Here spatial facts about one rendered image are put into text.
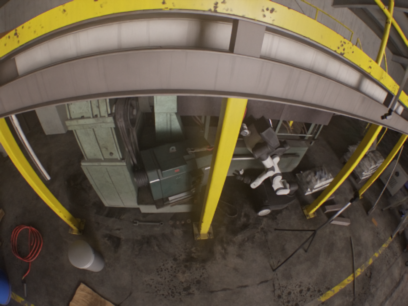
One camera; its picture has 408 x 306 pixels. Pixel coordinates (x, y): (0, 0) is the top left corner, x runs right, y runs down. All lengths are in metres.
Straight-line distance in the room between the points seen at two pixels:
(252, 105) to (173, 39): 1.23
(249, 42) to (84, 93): 0.78
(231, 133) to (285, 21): 0.62
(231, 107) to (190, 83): 0.22
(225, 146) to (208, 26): 0.77
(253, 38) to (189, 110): 1.29
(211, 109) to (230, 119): 1.06
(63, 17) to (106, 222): 2.15
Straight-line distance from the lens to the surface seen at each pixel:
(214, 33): 1.17
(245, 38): 0.74
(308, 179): 3.04
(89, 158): 1.86
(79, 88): 0.91
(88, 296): 2.27
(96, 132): 1.57
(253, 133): 1.56
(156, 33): 1.16
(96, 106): 1.42
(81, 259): 1.91
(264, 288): 2.17
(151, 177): 1.53
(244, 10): 0.73
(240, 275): 2.09
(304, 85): 1.02
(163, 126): 2.03
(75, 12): 0.81
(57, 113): 4.20
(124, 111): 1.39
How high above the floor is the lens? 1.98
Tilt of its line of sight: 42 degrees down
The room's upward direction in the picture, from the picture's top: 8 degrees clockwise
